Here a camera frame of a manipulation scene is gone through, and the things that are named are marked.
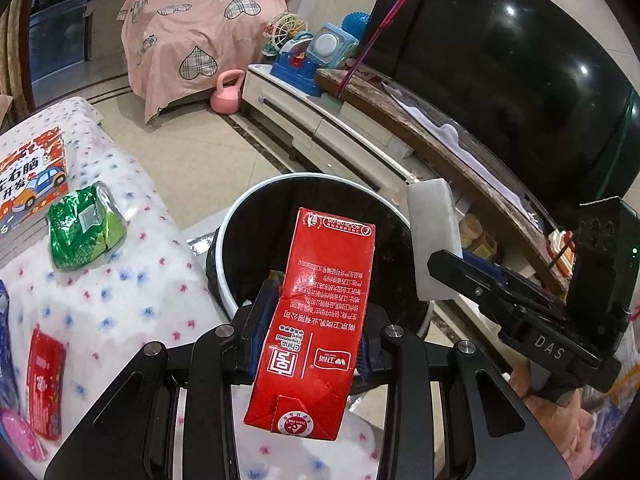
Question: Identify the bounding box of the pink kettlebell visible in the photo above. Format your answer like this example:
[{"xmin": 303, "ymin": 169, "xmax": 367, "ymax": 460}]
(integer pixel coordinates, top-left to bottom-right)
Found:
[{"xmin": 209, "ymin": 70, "xmax": 245, "ymax": 115}]

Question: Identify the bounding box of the gold curtain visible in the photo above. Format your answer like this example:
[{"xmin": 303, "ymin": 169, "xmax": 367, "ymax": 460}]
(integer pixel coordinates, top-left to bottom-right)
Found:
[{"xmin": 1, "ymin": 0, "xmax": 35, "ymax": 128}]

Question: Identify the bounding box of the pink plastic piece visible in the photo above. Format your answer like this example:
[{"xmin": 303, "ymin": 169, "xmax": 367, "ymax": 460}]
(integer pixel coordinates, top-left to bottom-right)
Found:
[{"xmin": 1, "ymin": 408, "xmax": 46, "ymax": 462}]

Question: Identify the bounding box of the blue foil wrapper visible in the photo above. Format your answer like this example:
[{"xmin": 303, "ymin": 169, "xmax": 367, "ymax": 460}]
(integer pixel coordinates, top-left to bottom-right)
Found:
[{"xmin": 0, "ymin": 282, "xmax": 20, "ymax": 411}]

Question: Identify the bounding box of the white foam block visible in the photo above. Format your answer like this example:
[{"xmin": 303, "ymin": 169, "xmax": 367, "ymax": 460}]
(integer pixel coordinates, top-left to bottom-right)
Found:
[{"xmin": 407, "ymin": 179, "xmax": 462, "ymax": 301}]

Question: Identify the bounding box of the pink hula hoop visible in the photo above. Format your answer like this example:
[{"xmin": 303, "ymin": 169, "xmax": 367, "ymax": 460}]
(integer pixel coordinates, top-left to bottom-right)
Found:
[{"xmin": 333, "ymin": 0, "xmax": 408, "ymax": 98}]

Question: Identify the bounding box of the white TV cabinet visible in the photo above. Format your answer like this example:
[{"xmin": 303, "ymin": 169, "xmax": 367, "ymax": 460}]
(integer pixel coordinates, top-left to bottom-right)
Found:
[{"xmin": 242, "ymin": 64, "xmax": 568, "ymax": 296}]

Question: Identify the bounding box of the blue toy set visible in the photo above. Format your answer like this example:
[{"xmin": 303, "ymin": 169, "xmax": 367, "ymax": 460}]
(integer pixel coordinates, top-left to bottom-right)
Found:
[{"xmin": 262, "ymin": 12, "xmax": 369, "ymax": 96}]

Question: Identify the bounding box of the red milk carton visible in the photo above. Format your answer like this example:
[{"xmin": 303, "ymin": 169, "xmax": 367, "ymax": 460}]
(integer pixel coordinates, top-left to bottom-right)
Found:
[{"xmin": 244, "ymin": 208, "xmax": 375, "ymax": 441}]

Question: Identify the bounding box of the pink heart-pattern cover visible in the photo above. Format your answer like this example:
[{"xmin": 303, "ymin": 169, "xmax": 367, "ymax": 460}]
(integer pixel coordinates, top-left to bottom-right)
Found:
[{"xmin": 117, "ymin": 0, "xmax": 288, "ymax": 122}]

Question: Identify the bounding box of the green foil snack bag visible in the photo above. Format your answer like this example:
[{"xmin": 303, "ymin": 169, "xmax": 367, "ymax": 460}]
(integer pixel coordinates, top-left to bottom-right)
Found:
[{"xmin": 47, "ymin": 181, "xmax": 127, "ymax": 271}]

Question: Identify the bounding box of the white trash bin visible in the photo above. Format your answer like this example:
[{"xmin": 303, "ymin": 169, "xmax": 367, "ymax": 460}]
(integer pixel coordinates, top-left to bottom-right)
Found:
[{"xmin": 206, "ymin": 174, "xmax": 433, "ymax": 337}]

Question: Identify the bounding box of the orange children's book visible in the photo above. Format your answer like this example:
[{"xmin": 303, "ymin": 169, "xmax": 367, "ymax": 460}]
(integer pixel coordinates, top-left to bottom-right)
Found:
[{"xmin": 1, "ymin": 127, "xmax": 70, "ymax": 240}]

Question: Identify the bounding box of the red biscuit packet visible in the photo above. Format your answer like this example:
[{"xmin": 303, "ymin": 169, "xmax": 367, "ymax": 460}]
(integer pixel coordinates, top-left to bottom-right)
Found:
[{"xmin": 26, "ymin": 326, "xmax": 66, "ymax": 441}]

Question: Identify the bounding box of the black television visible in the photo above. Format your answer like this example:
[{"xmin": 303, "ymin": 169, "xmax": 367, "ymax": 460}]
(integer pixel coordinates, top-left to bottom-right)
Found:
[{"xmin": 364, "ymin": 0, "xmax": 639, "ymax": 222}]

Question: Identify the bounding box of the person's right hand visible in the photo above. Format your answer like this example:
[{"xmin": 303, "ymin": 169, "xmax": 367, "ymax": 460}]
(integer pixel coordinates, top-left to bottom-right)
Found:
[{"xmin": 509, "ymin": 364, "xmax": 594, "ymax": 479}]

